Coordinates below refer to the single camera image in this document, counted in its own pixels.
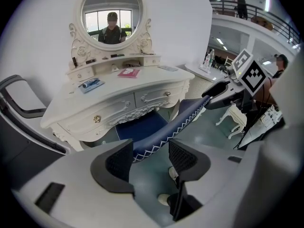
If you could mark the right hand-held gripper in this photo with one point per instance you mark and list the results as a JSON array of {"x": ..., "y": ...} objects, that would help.
[{"x": 251, "y": 76}]

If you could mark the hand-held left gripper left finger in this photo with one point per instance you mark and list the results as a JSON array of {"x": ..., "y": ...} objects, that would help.
[{"x": 78, "y": 186}]

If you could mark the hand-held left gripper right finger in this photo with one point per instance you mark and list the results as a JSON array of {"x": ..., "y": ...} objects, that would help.
[{"x": 213, "y": 170}]

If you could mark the navy blue cloth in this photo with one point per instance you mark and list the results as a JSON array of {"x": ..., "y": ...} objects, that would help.
[{"x": 187, "y": 110}]

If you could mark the white ornate dressing table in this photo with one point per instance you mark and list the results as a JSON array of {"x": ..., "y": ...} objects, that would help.
[{"x": 107, "y": 87}]

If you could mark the small cream curved-leg table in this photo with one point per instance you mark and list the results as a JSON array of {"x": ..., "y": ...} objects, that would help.
[{"x": 237, "y": 117}]

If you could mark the red label plastic bottle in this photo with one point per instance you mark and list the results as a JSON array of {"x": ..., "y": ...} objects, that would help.
[{"x": 207, "y": 60}]

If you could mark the clear plastic bottle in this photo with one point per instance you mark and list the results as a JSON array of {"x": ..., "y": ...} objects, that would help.
[{"x": 212, "y": 57}]

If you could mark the person's white right shoe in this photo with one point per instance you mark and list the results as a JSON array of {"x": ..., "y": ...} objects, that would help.
[{"x": 173, "y": 173}]

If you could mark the person's white shoe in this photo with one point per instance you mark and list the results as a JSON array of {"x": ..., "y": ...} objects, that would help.
[
  {"x": 164, "y": 199},
  {"x": 173, "y": 173}
]

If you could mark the person's white left shoe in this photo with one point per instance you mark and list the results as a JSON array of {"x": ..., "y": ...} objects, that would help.
[{"x": 164, "y": 199}]

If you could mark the light blue phone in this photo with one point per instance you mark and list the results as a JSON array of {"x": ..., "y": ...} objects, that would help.
[{"x": 168, "y": 68}]

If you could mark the brown wooden furniture piece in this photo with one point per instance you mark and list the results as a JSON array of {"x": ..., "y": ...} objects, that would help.
[{"x": 262, "y": 22}]

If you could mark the black balcony railing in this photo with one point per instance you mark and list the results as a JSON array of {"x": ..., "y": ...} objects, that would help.
[{"x": 273, "y": 15}]

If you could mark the red flat packet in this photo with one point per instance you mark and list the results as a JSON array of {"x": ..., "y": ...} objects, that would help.
[{"x": 129, "y": 73}]

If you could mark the blue pad with tube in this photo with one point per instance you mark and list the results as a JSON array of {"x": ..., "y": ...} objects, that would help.
[{"x": 91, "y": 84}]

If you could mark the small black oblong item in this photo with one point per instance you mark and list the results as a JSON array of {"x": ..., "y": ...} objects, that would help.
[{"x": 117, "y": 55}]

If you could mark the dark lipstick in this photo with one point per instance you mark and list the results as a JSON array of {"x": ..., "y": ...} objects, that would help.
[{"x": 74, "y": 62}]

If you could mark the small black case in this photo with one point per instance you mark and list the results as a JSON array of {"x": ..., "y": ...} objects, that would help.
[{"x": 90, "y": 61}]

